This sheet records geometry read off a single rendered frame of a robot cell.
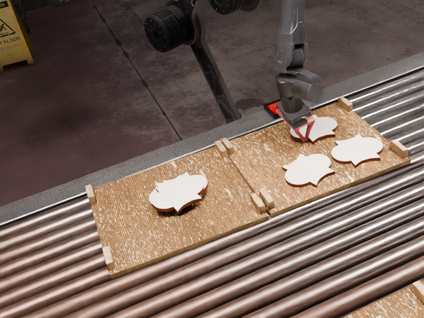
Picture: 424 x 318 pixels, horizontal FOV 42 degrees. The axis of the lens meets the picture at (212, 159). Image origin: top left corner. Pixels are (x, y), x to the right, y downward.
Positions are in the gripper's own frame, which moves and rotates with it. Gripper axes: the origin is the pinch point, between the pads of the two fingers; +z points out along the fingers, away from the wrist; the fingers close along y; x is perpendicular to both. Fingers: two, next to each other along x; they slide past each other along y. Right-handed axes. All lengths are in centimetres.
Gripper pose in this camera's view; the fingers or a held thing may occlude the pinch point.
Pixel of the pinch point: (298, 132)
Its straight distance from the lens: 163.2
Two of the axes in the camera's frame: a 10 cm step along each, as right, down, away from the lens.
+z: 2.8, 7.3, 6.2
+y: 3.4, 5.3, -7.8
